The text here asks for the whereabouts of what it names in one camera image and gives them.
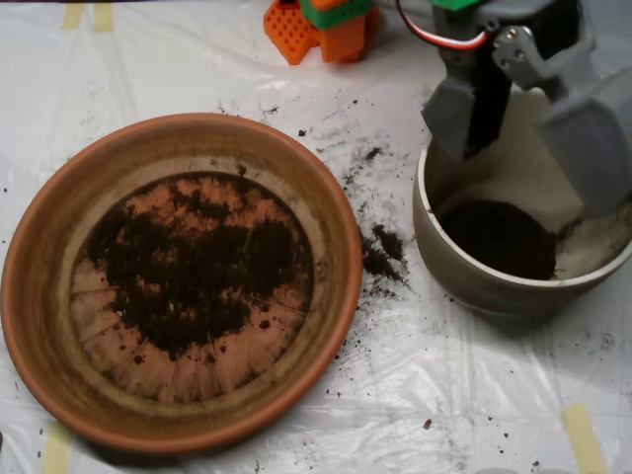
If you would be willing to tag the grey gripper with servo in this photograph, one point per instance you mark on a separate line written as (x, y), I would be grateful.
(486, 106)

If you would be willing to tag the dark soil heap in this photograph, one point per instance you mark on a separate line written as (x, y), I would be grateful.
(498, 242)

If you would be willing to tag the dark soil pile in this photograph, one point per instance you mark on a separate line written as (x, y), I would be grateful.
(197, 276)

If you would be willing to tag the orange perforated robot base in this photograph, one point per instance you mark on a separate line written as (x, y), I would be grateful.
(291, 34)

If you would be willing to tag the white plant pot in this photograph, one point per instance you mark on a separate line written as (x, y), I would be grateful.
(494, 301)

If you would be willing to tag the spilled soil clump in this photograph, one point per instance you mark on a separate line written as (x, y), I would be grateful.
(380, 259)

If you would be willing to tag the terracotta plant saucer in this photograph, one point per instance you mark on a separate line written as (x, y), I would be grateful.
(34, 321)

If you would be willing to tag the clear plastic cover sheet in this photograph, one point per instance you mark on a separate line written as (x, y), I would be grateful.
(444, 395)

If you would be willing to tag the beige masking tape strip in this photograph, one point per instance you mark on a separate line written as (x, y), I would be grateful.
(585, 439)
(56, 449)
(104, 19)
(74, 17)

